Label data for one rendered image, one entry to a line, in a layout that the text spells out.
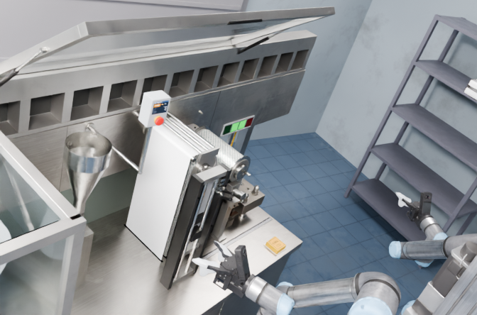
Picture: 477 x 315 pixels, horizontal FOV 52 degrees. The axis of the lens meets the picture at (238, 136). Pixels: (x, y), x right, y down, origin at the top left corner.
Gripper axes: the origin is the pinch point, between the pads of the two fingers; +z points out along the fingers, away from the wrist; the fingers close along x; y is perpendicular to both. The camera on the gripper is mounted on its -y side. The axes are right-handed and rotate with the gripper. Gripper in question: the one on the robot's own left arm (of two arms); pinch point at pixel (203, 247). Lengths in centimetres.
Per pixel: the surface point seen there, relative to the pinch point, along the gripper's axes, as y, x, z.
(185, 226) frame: -0.2, 4.4, 10.7
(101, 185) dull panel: 12, 14, 56
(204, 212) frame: -2.8, 14.4, 9.8
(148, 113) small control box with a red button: -41, -14, 28
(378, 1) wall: -81, 358, 46
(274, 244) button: 23, 62, -11
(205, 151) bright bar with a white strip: -24.5, 15.7, 18.3
